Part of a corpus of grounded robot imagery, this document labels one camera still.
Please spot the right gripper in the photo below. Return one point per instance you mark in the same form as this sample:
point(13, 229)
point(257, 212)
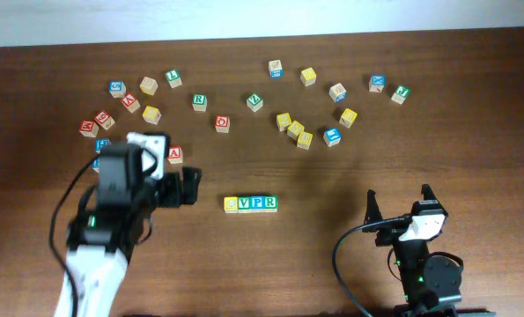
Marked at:
point(392, 233)

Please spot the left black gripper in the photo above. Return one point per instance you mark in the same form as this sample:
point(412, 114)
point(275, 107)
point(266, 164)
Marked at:
point(173, 189)

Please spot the yellow C block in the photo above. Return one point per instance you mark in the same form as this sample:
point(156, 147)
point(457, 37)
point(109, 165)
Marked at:
point(231, 204)

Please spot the green V block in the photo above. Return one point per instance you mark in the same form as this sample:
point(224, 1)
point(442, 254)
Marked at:
point(244, 204)

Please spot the blue P block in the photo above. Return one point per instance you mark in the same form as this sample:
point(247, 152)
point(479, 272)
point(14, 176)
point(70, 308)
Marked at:
point(257, 203)

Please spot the green r block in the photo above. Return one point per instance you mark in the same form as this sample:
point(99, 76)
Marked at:
point(270, 203)
point(199, 102)

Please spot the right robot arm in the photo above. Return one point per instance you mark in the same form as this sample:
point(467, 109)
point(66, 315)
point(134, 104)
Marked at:
point(430, 281)

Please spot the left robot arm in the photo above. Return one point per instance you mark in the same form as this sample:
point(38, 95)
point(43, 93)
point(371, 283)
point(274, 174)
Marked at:
point(114, 216)

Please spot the red A block centre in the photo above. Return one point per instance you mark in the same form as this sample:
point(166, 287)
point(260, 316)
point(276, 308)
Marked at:
point(175, 155)

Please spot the red a block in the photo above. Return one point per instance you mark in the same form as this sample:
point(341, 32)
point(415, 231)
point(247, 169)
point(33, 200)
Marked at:
point(175, 155)
point(130, 102)

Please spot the yellow block upper left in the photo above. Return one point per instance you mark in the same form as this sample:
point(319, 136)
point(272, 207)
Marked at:
point(151, 115)

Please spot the blue H block lower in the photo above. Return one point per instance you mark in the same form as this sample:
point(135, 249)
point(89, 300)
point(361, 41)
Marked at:
point(96, 165)

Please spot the blue h block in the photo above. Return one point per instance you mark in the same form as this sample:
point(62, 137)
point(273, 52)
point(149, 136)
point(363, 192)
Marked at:
point(96, 165)
point(101, 143)

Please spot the red O block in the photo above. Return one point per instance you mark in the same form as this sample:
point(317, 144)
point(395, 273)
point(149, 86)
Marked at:
point(222, 124)

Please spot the blue H block upper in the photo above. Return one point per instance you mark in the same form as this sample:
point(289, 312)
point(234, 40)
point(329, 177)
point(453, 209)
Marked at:
point(101, 143)

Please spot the blue I block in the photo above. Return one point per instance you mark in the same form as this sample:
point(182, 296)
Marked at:
point(332, 137)

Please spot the yellow block right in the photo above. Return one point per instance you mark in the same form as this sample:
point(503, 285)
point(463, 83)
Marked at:
point(348, 117)

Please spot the red A block far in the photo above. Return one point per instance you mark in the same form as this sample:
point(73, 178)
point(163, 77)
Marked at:
point(130, 102)

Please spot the red 9 block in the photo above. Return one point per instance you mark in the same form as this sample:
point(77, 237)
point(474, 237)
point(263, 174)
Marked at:
point(104, 119)

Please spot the red M block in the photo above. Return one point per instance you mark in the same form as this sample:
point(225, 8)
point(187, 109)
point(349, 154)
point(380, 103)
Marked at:
point(89, 129)

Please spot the plain wooden block left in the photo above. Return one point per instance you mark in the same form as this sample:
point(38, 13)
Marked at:
point(149, 86)

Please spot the green J block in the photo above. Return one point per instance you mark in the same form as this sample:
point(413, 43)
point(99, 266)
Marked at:
point(401, 94)

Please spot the yellow G block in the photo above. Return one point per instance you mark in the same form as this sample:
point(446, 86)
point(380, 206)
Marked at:
point(304, 140)

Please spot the green L block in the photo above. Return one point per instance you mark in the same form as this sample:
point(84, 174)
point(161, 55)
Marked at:
point(173, 78)

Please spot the blue S block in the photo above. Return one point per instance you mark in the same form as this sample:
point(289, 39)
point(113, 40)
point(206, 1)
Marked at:
point(117, 89)

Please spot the blue X block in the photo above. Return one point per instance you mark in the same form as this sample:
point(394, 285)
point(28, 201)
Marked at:
point(377, 83)

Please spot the green Z block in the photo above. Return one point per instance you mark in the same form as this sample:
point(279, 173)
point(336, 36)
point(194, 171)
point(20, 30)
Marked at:
point(254, 102)

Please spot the blue D sided block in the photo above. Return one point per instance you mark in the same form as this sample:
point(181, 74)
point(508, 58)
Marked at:
point(337, 92)

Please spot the yellow cluster block middle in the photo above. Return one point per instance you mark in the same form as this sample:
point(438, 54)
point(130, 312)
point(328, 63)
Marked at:
point(295, 129)

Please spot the yellow cluster block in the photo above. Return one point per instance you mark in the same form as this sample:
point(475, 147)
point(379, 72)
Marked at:
point(283, 121)
point(295, 129)

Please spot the yellow cluster block left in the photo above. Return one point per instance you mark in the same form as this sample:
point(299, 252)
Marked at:
point(283, 121)

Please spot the yellow block top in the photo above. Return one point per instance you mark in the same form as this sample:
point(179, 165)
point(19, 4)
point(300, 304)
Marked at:
point(308, 76)

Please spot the blue sided block top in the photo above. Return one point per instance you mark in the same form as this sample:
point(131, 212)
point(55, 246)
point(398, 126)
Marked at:
point(275, 69)

